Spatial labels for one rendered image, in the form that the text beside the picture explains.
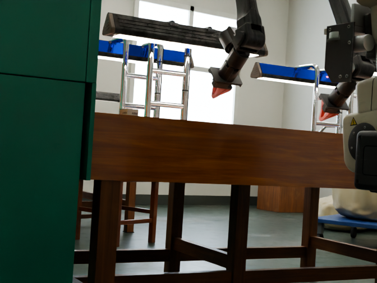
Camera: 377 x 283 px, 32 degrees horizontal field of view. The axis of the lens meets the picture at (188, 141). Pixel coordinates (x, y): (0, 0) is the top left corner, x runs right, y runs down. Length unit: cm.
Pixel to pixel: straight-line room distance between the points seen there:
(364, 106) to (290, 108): 731
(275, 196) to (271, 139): 605
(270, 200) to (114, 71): 245
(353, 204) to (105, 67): 361
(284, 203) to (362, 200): 297
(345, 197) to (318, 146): 313
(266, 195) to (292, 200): 33
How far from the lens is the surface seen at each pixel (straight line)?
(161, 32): 227
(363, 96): 181
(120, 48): 283
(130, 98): 784
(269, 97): 908
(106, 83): 775
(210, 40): 236
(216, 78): 206
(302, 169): 220
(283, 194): 814
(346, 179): 232
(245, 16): 201
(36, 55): 176
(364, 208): 529
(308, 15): 911
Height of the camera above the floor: 68
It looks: 1 degrees up
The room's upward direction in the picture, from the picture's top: 4 degrees clockwise
